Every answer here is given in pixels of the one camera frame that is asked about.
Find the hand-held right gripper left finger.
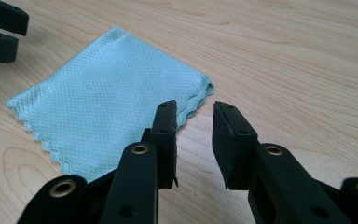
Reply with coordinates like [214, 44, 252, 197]
[142, 99, 179, 190]

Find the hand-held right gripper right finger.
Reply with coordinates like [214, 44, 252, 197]
[212, 100, 259, 191]

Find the teal microfibre cloth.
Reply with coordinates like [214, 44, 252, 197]
[5, 26, 215, 184]

